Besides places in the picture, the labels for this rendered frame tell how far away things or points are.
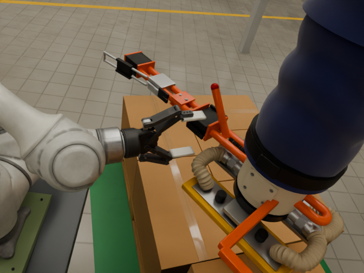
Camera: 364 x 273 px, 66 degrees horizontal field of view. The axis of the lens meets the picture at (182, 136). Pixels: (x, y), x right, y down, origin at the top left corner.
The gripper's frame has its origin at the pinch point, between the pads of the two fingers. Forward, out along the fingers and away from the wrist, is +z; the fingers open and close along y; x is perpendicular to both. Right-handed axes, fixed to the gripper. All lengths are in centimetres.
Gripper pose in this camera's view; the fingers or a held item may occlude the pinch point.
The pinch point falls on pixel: (194, 134)
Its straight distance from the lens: 78.1
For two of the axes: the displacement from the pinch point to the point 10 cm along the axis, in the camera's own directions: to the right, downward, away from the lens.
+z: 9.1, -1.2, 3.9
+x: 3.6, 6.9, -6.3
